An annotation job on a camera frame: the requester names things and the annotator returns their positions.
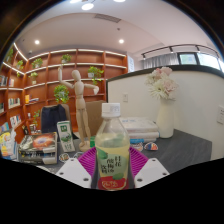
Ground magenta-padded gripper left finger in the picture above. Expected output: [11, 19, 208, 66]
[55, 146, 98, 190]

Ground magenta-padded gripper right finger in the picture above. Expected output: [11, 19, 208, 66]
[128, 146, 171, 190]

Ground clear drink bottle white cap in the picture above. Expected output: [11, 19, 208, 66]
[94, 102, 131, 192]

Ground green and white carton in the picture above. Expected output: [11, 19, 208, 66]
[56, 120, 76, 154]

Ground stack of dark books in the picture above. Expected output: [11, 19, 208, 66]
[18, 131, 59, 166]

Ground white vase with flowers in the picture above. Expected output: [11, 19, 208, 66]
[145, 66, 179, 139]

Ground dark blue chair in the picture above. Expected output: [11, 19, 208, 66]
[40, 103, 68, 134]

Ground tan brown chair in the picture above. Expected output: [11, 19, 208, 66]
[84, 100, 108, 136]

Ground wooden artist mannequin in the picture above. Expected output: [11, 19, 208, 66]
[58, 65, 100, 153]

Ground stack of colourful books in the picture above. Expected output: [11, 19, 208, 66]
[0, 128, 18, 161]

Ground wooden shelf unit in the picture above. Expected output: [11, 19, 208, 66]
[0, 42, 129, 144]

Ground grey curtain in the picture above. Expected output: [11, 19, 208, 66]
[142, 53, 181, 70]

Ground window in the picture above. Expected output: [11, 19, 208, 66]
[178, 51, 224, 73]

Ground ceiling air vent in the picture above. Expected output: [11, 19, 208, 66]
[93, 13, 122, 24]

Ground branched ceiling lamp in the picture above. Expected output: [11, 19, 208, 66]
[69, 0, 127, 11]

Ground white wall socket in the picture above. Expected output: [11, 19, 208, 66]
[216, 104, 224, 126]

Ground black track light rail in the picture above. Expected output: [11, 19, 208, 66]
[140, 43, 221, 60]

